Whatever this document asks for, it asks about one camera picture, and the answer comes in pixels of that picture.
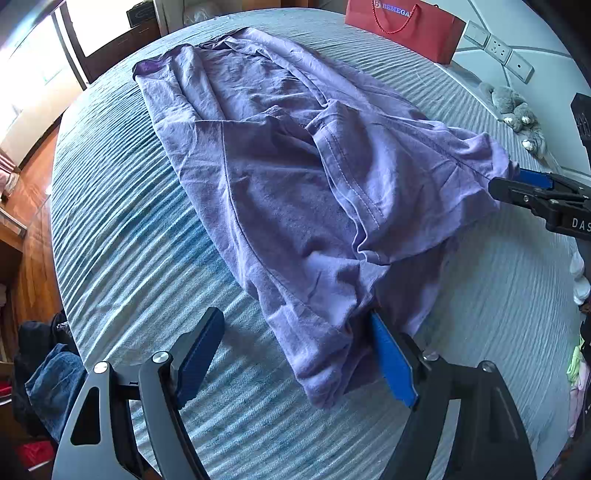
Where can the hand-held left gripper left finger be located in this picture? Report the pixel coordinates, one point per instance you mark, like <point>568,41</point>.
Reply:
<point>198,360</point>

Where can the red paper bag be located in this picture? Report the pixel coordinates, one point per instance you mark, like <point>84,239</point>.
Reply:
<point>429,37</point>

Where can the neon green garment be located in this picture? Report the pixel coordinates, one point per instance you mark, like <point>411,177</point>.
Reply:
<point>574,364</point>

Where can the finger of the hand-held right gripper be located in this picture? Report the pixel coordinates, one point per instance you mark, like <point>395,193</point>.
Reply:
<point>535,179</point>
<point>512,191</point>

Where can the blue jeans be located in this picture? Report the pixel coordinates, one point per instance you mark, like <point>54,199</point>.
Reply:
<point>51,383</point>

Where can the dark wooden cabinet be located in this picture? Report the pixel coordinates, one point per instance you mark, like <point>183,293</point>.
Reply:
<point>115,50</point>

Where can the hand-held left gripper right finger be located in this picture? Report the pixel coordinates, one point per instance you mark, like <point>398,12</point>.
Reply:
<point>392,364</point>

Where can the person's right hand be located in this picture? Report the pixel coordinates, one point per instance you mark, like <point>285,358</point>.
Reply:
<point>581,279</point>

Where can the pink garment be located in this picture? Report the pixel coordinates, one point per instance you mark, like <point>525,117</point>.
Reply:
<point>577,410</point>

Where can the white wall switch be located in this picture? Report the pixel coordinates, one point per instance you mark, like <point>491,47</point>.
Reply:
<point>475,33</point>

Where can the purple printed t-shirt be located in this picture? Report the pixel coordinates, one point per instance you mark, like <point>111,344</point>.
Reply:
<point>277,184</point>

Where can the black printed garment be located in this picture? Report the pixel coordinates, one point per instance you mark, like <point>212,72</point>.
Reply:
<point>586,341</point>

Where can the black box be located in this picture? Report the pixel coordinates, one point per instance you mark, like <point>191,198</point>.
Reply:
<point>141,14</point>

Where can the white wall panel with dot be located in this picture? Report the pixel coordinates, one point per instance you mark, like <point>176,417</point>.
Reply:
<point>521,67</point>

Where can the black bag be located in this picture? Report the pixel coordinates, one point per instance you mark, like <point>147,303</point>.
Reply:
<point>37,332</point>

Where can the grey plush rabbit toy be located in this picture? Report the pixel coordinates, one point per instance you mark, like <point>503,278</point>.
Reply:
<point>508,99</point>

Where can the white wall socket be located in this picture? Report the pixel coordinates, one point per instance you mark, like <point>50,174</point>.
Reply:
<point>498,50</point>

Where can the bed with teal cover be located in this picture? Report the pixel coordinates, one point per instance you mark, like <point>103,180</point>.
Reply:
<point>138,240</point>

